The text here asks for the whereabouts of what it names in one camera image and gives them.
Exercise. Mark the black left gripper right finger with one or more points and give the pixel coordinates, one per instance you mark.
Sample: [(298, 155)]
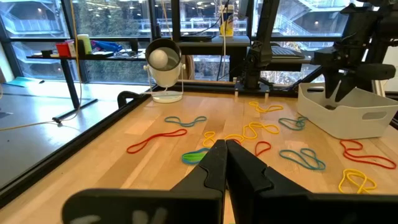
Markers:
[(280, 205)]

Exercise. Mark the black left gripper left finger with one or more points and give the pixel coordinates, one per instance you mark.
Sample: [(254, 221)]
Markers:
[(186, 205)]

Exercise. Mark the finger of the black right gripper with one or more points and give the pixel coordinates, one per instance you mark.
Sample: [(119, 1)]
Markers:
[(331, 82), (373, 72)]

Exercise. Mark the teal rubber band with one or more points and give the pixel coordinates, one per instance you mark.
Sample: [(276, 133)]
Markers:
[(186, 125), (281, 153), (292, 127)]

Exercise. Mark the red rubber band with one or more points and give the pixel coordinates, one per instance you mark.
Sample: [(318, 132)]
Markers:
[(345, 154), (174, 133), (263, 142)]

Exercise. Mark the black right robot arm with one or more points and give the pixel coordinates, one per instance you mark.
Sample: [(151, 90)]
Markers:
[(264, 37)]

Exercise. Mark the white plastic bin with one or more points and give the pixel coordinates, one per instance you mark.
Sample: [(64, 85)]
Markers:
[(342, 121)]

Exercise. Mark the yellow white wipes canister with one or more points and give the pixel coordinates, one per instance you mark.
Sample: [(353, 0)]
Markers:
[(227, 20)]

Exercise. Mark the black table clamp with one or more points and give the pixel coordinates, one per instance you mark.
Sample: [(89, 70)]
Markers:
[(122, 97)]

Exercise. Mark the black side desk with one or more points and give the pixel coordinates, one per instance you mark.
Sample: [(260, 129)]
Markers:
[(70, 84)]

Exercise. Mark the blue bag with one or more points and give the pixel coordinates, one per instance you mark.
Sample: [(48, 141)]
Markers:
[(105, 46)]

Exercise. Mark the pale green cup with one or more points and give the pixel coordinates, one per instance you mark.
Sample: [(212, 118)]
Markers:
[(84, 43)]

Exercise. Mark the red box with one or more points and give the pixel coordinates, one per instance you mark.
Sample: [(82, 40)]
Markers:
[(63, 49)]

